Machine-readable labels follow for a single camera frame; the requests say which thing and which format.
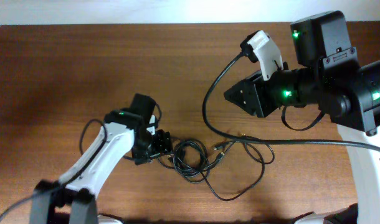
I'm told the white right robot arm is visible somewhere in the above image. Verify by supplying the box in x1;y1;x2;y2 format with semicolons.
224;11;380;223

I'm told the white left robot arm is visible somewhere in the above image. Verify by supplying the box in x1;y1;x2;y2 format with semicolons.
29;93;173;223

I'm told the thin black usb cable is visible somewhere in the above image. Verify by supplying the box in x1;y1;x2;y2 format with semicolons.
202;133;275;202

